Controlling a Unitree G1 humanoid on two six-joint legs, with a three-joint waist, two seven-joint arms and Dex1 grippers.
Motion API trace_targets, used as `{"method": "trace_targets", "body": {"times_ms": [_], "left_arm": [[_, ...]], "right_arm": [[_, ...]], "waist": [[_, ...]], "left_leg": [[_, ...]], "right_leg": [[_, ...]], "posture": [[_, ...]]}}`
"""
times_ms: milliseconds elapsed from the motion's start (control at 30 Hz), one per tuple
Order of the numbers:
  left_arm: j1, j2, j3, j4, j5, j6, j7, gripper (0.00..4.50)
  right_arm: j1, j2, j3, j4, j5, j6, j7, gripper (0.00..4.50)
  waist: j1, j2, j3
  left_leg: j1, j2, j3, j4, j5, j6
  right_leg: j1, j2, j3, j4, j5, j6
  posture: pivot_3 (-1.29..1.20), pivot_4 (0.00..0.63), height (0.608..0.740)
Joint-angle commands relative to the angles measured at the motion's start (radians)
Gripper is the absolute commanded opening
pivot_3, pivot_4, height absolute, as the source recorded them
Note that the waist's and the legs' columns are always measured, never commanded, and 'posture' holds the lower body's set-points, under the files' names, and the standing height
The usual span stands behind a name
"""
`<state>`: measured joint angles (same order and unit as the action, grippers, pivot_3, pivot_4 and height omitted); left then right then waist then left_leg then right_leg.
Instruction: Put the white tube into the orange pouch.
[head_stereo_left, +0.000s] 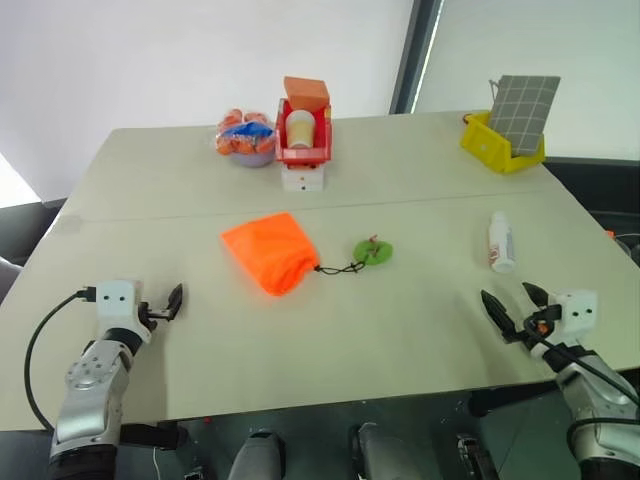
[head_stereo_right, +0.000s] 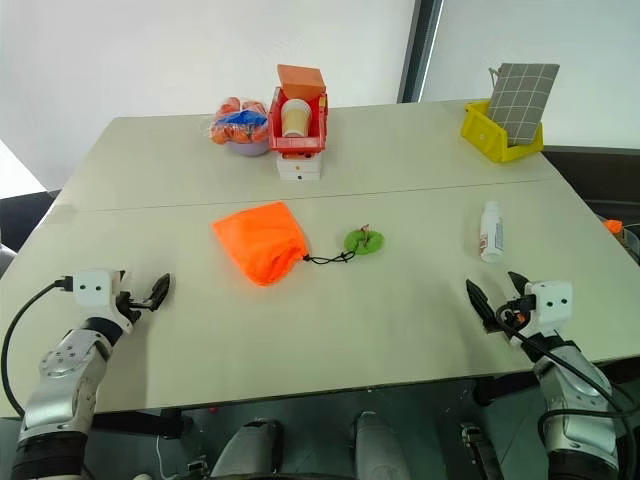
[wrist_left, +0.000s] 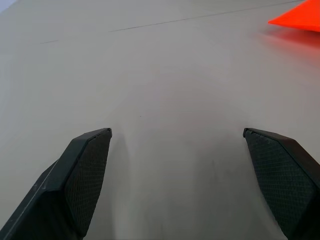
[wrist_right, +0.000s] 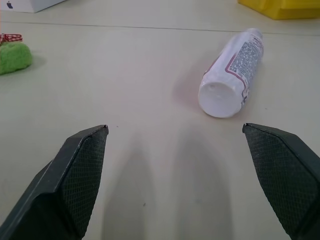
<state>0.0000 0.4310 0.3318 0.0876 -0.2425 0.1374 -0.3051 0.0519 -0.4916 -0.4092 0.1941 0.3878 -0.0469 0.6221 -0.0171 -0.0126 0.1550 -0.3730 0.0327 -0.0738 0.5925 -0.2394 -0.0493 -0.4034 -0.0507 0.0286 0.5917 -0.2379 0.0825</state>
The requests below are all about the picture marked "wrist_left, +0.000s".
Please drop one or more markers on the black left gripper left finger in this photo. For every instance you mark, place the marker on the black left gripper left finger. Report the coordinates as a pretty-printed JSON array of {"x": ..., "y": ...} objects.
[{"x": 75, "y": 180}]

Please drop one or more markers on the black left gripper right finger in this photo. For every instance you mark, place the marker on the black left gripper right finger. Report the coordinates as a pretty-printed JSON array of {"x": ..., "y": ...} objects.
[{"x": 282, "y": 180}]

